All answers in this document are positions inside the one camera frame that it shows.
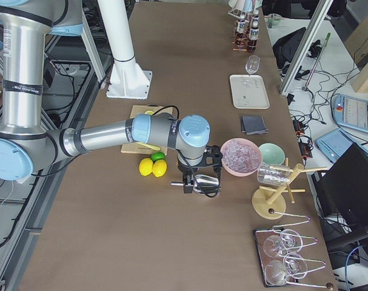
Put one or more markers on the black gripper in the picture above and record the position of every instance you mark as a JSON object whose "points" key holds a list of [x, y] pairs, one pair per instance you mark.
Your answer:
{"points": [[184, 170]]}

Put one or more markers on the copper wire bottle basket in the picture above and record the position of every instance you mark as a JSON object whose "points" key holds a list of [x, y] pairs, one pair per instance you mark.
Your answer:
{"points": [[240, 39]]}

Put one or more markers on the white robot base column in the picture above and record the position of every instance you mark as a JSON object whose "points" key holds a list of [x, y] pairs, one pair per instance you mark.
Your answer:
{"points": [[128, 80]]}

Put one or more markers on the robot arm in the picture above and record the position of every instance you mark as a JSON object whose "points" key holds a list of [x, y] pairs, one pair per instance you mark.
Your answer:
{"points": [[25, 146]]}

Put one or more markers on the tea bottle two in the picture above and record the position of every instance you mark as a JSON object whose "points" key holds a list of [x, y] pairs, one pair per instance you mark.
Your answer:
{"points": [[254, 32]]}

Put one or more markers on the tea bottle one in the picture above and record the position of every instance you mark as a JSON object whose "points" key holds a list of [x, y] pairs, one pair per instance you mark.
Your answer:
{"points": [[240, 24]]}

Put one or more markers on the steel ice scoop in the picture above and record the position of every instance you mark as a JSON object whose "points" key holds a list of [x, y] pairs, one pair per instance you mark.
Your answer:
{"points": [[204, 185]]}

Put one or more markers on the yellow lemon near lime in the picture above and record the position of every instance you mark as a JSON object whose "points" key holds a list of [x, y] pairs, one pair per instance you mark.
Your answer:
{"points": [[159, 168]]}

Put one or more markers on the green lime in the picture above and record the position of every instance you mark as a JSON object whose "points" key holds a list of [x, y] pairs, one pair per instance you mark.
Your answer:
{"points": [[157, 156]]}

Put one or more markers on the yellow-green plastic knife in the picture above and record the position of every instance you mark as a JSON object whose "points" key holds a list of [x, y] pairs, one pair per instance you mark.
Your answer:
{"points": [[155, 148]]}

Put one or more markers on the pink bowl of ice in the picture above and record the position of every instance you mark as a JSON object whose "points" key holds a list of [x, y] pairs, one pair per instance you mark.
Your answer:
{"points": [[240, 157]]}

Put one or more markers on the bamboo cutting board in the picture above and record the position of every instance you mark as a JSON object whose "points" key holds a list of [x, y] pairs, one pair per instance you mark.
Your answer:
{"points": [[135, 148]]}

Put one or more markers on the grey folded cloth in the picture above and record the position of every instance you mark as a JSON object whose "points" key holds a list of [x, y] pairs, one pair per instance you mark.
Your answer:
{"points": [[251, 125]]}

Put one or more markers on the clear ribbed glass cup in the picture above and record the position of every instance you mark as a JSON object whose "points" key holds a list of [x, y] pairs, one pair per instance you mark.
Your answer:
{"points": [[274, 175]]}

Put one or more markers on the wooden cup rack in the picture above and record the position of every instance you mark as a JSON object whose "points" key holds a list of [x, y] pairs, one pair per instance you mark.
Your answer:
{"points": [[268, 201]]}

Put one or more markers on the green empty bowl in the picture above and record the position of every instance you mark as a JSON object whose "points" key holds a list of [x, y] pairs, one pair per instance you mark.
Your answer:
{"points": [[272, 154]]}

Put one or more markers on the cream rabbit tray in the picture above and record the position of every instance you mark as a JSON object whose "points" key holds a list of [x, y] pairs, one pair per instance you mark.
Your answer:
{"points": [[248, 92]]}

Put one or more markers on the hanging wine glass far right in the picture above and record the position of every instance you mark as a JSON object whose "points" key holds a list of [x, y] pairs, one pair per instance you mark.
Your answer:
{"points": [[291, 241]]}

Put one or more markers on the hanging wine glass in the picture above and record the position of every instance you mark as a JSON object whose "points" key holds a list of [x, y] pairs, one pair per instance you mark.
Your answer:
{"points": [[295, 265], [291, 241]]}

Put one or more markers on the clear wine glass on tray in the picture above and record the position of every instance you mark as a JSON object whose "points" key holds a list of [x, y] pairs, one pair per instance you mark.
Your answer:
{"points": [[251, 67]]}

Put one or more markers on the black mirror tray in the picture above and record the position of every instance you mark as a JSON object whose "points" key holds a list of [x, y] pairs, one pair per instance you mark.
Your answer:
{"points": [[268, 247]]}

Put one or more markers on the hanging wine glass near right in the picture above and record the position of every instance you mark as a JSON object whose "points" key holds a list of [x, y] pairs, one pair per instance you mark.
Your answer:
{"points": [[295, 265]]}

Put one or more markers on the black monitor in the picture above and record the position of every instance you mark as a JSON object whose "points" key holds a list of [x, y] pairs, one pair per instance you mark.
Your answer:
{"points": [[343, 188]]}

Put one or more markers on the teach pendant tablet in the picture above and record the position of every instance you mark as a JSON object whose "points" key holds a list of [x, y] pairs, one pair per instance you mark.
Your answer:
{"points": [[351, 112]]}

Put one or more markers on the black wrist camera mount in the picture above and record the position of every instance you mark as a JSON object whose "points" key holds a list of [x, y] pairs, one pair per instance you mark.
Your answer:
{"points": [[212, 157]]}

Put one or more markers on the wire glass hanger rack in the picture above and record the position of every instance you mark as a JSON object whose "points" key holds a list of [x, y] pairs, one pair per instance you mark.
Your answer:
{"points": [[276, 273]]}

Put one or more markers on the aluminium frame post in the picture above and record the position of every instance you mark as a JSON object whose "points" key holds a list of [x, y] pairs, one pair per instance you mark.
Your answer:
{"points": [[311, 31]]}

